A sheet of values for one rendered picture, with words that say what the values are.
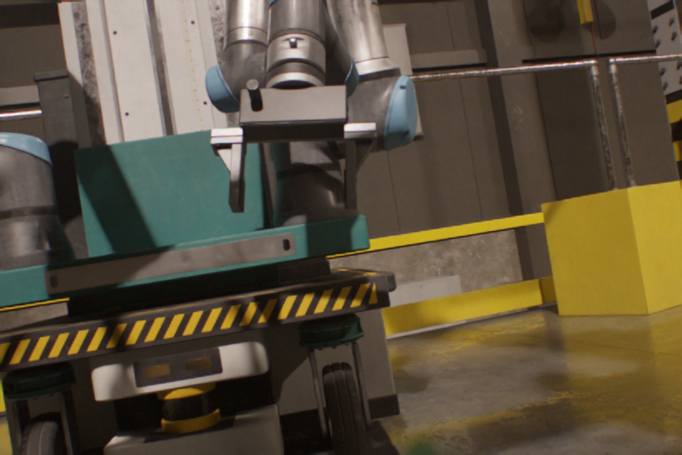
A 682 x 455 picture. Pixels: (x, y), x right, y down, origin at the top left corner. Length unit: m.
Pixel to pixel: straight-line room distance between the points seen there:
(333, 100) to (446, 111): 7.32
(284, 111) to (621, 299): 1.87
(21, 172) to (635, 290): 1.92
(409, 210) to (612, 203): 5.42
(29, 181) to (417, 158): 6.84
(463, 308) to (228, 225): 1.66
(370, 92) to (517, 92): 7.13
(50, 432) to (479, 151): 7.35
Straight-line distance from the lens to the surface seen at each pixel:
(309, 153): 1.23
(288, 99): 0.89
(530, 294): 3.01
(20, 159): 1.31
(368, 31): 1.22
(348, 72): 1.05
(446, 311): 2.84
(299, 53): 0.91
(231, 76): 1.08
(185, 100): 1.48
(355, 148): 0.86
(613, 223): 2.55
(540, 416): 1.42
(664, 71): 4.09
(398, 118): 1.19
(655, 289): 2.57
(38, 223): 1.29
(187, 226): 1.37
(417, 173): 7.92
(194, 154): 1.38
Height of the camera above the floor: 0.37
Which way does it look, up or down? 1 degrees up
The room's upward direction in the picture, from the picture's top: 9 degrees counter-clockwise
